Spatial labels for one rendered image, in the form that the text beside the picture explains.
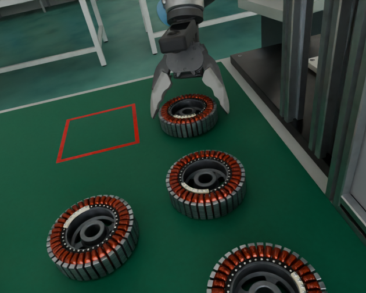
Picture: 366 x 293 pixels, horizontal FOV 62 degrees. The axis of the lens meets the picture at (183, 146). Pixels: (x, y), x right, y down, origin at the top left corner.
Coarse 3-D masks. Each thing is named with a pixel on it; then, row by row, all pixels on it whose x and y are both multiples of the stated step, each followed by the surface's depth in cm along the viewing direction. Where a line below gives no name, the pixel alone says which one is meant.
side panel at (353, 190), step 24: (360, 0) 26; (360, 24) 27; (360, 48) 28; (360, 72) 28; (360, 96) 29; (360, 120) 30; (336, 144) 35; (360, 144) 32; (336, 168) 37; (360, 168) 34; (336, 192) 38; (360, 192) 35; (360, 216) 34
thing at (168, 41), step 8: (176, 24) 56; (184, 24) 55; (192, 24) 54; (168, 32) 50; (176, 32) 49; (184, 32) 50; (192, 32) 54; (160, 40) 49; (168, 40) 49; (176, 40) 49; (184, 40) 48; (160, 48) 50; (168, 48) 50; (176, 48) 49; (184, 48) 49
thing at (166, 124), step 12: (180, 96) 62; (192, 96) 61; (204, 96) 60; (168, 108) 59; (180, 108) 61; (192, 108) 59; (204, 108) 57; (216, 108) 57; (168, 120) 55; (180, 120) 54; (192, 120) 54; (204, 120) 54; (216, 120) 57; (168, 132) 57; (180, 132) 55; (192, 132) 56; (204, 132) 56
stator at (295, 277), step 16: (240, 256) 32; (256, 256) 32; (272, 256) 31; (288, 256) 31; (224, 272) 31; (240, 272) 31; (256, 272) 32; (272, 272) 32; (288, 272) 30; (304, 272) 29; (208, 288) 31; (224, 288) 30; (240, 288) 31; (256, 288) 30; (272, 288) 30; (288, 288) 31; (304, 288) 28; (320, 288) 28
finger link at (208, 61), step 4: (204, 52) 57; (204, 56) 57; (208, 56) 56; (204, 60) 57; (208, 60) 57; (212, 60) 56; (204, 64) 57; (208, 64) 57; (212, 64) 56; (216, 64) 56; (204, 68) 57; (212, 68) 57; (216, 68) 56; (216, 72) 56; (220, 72) 57; (220, 76) 56; (220, 80) 56
